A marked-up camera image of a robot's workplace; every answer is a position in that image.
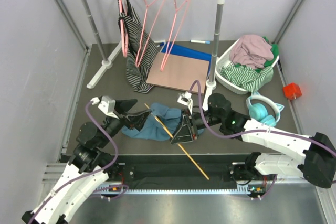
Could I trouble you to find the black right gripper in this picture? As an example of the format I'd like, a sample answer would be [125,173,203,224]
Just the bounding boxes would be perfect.
[170,109,223,145]

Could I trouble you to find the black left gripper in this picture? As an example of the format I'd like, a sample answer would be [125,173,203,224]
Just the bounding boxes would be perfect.
[98,99,152,148]

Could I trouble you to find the yellow clothes hanger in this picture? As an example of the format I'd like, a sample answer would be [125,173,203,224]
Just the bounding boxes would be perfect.
[144,103,210,180]

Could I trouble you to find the blue tank top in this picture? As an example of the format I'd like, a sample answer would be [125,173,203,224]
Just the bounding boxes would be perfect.
[121,102,205,141]

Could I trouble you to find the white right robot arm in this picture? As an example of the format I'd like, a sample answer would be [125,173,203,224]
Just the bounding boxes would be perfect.
[170,92,335,188]

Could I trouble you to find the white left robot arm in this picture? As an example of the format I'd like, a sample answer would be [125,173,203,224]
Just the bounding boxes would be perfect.
[22,96,151,223]

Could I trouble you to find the pink middle clothes hanger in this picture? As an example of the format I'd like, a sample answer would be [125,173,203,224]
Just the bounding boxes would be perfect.
[135,0,166,67]

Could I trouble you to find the pink clothes hanger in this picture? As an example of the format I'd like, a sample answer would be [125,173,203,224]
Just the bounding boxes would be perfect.
[135,0,166,67]
[160,0,190,71]

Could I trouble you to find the black white striped tank top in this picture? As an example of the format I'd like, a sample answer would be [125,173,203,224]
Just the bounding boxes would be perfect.
[119,0,159,93]

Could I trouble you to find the pink hanger with striped top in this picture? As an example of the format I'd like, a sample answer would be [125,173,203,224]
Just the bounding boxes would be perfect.
[118,0,129,58]

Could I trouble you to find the pink right clothes hanger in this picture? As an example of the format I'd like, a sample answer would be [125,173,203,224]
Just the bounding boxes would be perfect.
[160,0,190,71]

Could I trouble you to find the pink flat board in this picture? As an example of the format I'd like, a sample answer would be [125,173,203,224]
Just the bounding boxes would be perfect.
[146,52,209,93]

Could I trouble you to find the teal cat ear headphones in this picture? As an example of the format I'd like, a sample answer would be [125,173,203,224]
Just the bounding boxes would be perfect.
[246,91,285,127]

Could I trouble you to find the blue flat board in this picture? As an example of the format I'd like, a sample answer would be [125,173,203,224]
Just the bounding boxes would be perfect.
[160,42,212,78]

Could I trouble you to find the white perforated laundry basket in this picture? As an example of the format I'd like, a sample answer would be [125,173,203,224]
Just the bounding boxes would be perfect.
[215,35,280,94]

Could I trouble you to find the green white striped garment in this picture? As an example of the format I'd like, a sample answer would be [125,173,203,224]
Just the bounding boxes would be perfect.
[220,66,274,92]

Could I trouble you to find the white blue marker pen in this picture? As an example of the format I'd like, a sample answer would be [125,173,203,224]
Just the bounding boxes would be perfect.
[190,40,211,44]

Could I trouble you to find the mauve crumpled garment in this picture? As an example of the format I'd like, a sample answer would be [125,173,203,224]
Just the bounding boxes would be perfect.
[229,34,275,69]

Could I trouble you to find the red cube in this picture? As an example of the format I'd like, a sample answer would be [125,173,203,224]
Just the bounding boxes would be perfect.
[283,83,302,100]

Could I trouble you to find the solid green garment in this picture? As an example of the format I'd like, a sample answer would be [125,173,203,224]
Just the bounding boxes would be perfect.
[233,36,280,73]

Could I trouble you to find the white clothes rack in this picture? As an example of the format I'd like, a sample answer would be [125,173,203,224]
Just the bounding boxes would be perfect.
[81,0,225,110]

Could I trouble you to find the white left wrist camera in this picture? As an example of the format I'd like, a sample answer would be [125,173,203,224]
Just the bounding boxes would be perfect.
[90,95,118,118]

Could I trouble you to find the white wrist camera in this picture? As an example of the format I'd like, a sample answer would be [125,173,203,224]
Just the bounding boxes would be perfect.
[177,91,193,110]
[90,95,118,118]

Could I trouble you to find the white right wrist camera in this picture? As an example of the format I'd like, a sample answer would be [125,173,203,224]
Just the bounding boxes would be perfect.
[177,91,193,110]

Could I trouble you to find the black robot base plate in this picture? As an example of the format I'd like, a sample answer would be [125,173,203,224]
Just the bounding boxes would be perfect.
[117,154,264,190]

